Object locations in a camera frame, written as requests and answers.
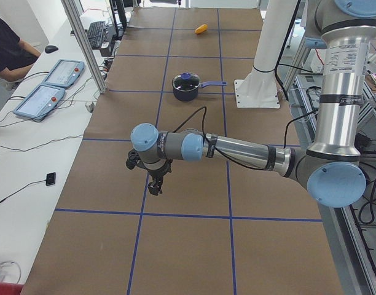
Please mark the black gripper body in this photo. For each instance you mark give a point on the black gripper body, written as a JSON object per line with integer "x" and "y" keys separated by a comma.
{"x": 157, "y": 174}

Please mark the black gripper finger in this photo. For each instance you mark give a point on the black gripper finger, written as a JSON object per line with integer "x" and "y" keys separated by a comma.
{"x": 152, "y": 187}
{"x": 159, "y": 186}

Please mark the dark blue saucepan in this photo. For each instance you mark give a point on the dark blue saucepan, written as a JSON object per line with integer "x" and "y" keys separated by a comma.
{"x": 191, "y": 95}

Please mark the glass pot lid blue knob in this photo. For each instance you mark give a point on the glass pot lid blue knob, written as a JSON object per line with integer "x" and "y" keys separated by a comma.
{"x": 186, "y": 82}

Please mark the yellow corn cob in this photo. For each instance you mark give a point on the yellow corn cob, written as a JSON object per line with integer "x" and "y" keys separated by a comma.
{"x": 201, "y": 29}

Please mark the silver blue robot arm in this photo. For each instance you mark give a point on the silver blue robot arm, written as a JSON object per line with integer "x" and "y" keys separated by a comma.
{"x": 329, "y": 167}

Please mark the brown paper table mat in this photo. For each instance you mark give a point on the brown paper table mat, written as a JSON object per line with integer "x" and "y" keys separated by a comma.
{"x": 217, "y": 228}

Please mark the small black square pad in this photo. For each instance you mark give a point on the small black square pad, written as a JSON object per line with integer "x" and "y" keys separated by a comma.
{"x": 50, "y": 179}

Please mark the far blue teach pendant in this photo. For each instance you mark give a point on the far blue teach pendant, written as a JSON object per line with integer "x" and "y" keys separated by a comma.
{"x": 64, "y": 73}

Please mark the blue teach pendant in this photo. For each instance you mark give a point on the blue teach pendant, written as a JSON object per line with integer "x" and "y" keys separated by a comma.
{"x": 40, "y": 102}
{"x": 64, "y": 73}

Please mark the near blue teach pendant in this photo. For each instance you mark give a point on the near blue teach pendant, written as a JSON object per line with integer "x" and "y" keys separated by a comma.
{"x": 40, "y": 102}

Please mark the black keyboard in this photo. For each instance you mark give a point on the black keyboard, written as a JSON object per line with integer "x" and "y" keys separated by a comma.
{"x": 95, "y": 34}

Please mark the black computer mouse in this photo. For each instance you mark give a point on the black computer mouse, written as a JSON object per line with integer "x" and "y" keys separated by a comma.
{"x": 50, "y": 48}

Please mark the seated person in black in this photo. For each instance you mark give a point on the seated person in black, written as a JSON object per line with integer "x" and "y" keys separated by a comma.
{"x": 16, "y": 55}

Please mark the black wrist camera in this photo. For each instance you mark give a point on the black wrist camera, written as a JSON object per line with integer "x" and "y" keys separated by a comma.
{"x": 132, "y": 159}

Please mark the white camera mast with base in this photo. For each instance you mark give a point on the white camera mast with base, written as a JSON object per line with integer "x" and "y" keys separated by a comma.
{"x": 259, "y": 89}

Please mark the aluminium frame post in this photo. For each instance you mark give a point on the aluminium frame post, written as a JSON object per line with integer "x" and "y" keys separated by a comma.
{"x": 73, "y": 16}

